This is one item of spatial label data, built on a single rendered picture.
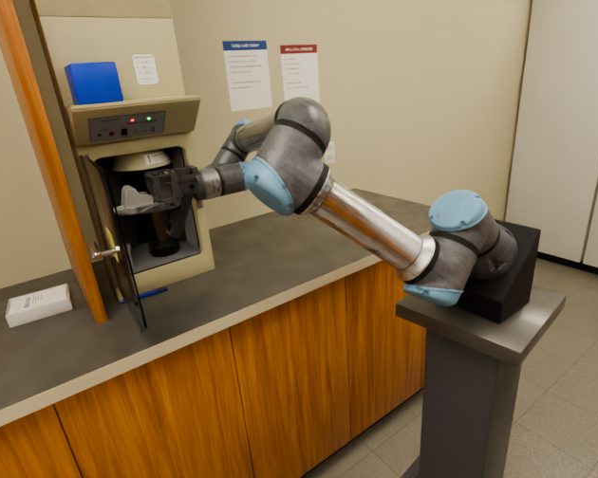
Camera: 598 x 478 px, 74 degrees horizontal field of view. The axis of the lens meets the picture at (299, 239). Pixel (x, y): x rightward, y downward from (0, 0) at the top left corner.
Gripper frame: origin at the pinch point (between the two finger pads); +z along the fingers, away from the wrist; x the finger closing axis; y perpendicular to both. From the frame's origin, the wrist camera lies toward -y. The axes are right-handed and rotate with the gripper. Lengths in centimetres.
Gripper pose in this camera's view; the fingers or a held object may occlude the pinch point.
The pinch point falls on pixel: (117, 212)
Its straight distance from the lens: 97.8
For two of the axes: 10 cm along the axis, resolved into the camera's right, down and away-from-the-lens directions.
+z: -8.1, 2.8, -5.2
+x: 5.8, 2.6, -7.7
